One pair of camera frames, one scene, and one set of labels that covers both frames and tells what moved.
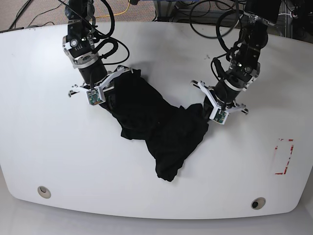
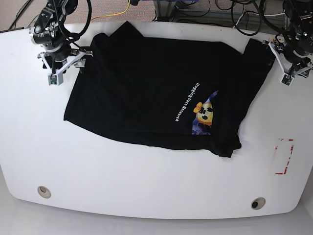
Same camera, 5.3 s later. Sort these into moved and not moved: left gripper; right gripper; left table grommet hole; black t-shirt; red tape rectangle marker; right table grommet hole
Moved: left gripper; black t-shirt; right gripper
Not moved: red tape rectangle marker; right table grommet hole; left table grommet hole
